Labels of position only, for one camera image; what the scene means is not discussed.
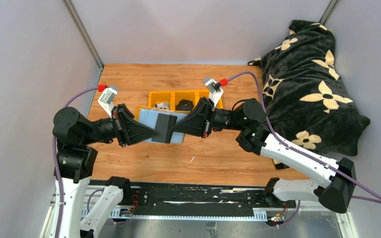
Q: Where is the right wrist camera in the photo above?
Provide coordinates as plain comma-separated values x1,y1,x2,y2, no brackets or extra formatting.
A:
202,77,224,107

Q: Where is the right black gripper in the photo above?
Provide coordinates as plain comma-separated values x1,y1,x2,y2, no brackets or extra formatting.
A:
172,97,246,139

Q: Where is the black floral blanket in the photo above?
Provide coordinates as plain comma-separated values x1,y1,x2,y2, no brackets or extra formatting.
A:
249,20,371,157

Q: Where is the purple cable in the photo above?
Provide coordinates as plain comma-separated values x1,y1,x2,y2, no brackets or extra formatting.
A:
219,71,381,227
52,84,108,238

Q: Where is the right yellow bin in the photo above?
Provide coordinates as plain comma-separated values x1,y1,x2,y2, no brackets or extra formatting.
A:
198,89,224,109

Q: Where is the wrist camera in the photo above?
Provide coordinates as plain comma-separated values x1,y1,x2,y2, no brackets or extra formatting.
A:
97,84,119,117
202,77,224,107

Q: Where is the black cards stack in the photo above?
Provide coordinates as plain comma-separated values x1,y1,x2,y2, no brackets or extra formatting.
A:
176,99,194,112

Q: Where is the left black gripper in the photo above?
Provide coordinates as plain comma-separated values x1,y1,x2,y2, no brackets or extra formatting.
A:
82,102,159,145

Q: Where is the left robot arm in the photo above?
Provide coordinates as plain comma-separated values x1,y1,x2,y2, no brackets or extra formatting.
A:
51,104,158,238

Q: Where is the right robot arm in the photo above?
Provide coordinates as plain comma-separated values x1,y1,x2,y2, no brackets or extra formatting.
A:
172,97,356,213

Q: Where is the yellow leather card holder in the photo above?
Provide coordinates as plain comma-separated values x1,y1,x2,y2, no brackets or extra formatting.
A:
135,106,190,144

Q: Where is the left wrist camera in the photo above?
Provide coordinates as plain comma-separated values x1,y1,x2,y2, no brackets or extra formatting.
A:
97,84,119,117

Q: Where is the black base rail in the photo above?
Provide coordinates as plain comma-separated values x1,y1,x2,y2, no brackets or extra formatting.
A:
119,182,296,218

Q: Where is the white cards stack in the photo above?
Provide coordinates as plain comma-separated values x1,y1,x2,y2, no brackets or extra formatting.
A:
154,102,170,110

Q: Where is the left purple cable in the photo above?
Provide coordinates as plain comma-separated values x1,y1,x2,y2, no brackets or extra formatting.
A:
52,84,108,238

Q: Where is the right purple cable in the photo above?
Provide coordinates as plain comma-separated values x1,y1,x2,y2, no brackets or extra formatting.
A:
219,71,381,227

